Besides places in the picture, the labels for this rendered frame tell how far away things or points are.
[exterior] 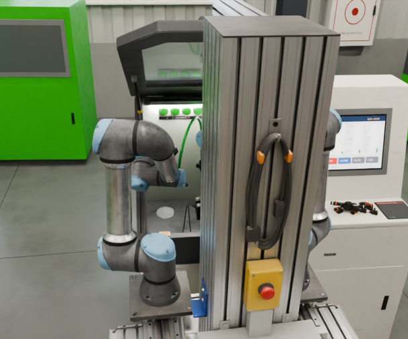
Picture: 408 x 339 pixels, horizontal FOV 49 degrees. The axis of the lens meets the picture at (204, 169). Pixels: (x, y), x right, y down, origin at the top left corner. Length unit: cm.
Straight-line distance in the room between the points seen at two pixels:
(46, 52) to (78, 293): 235
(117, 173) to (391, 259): 158
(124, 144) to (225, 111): 53
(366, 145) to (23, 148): 360
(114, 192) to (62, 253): 224
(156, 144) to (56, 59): 326
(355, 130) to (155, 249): 130
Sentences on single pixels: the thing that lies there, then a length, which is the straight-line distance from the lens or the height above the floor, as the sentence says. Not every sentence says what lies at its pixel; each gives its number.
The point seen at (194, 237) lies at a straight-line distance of 214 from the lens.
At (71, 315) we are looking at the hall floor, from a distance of 319.
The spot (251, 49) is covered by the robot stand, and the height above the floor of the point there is 200.
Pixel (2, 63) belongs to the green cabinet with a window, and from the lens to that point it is 477.
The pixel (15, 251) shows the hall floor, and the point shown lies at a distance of 385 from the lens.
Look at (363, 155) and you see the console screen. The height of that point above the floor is 121.
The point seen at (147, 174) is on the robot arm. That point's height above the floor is 136.
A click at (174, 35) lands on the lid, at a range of 151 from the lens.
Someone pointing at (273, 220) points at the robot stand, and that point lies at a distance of 113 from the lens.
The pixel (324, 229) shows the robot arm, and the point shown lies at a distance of 177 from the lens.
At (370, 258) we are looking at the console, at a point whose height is 76.
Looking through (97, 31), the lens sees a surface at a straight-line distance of 599.
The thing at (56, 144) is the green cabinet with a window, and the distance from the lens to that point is 492.
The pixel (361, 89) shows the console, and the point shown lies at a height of 154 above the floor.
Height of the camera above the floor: 220
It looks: 27 degrees down
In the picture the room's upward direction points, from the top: 1 degrees clockwise
